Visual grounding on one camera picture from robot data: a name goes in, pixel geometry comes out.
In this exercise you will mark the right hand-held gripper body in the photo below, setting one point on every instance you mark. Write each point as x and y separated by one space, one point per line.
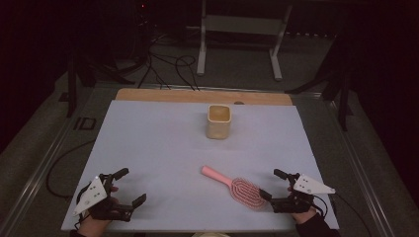
311 187

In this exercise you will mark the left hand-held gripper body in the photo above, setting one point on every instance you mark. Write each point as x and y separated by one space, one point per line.
90 194

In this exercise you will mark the pink hairbrush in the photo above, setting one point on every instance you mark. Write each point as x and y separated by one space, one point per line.
245 191

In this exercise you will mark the beige square cup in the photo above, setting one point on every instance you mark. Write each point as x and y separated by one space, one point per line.
218 126

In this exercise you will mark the person's right hand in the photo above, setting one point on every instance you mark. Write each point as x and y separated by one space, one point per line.
303 217

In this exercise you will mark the person's left hand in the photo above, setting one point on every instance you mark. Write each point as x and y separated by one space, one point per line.
94 227

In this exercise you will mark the white table mat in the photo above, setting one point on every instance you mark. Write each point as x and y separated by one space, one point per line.
164 148

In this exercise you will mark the dark metal stand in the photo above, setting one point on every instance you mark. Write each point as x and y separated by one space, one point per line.
343 98
71 85

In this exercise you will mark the wooden table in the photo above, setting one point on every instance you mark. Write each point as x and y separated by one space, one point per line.
184 95

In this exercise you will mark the white metal stand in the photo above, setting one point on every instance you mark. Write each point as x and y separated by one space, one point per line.
243 24

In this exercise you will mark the metal floor rail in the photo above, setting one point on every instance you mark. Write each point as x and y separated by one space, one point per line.
36 174
359 171

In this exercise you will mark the black rectangular floor frame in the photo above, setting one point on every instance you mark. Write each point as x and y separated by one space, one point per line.
79 123

